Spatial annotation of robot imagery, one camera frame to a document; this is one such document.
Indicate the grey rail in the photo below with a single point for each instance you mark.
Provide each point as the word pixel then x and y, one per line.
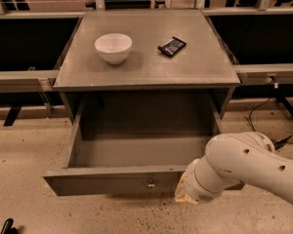
pixel 264 74
pixel 27 81

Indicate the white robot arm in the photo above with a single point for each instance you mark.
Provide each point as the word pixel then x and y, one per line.
pixel 231 159

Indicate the grey right rail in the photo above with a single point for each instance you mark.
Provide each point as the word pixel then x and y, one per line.
pixel 264 74

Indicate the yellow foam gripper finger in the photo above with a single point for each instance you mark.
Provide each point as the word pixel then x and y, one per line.
pixel 181 195

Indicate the white ceramic bowl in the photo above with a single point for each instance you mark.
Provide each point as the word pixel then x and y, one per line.
pixel 114 47

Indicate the dark snack packet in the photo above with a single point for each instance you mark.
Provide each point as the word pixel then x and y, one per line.
pixel 172 47

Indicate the black object bottom left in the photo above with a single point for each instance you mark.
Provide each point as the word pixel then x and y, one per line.
pixel 8 227

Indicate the grey top drawer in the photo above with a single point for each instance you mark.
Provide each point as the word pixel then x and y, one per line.
pixel 134 142

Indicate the grey left rail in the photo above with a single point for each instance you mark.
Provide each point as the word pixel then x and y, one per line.
pixel 27 81

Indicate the grey drawer cabinet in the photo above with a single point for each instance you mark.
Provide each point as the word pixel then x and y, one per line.
pixel 202 63

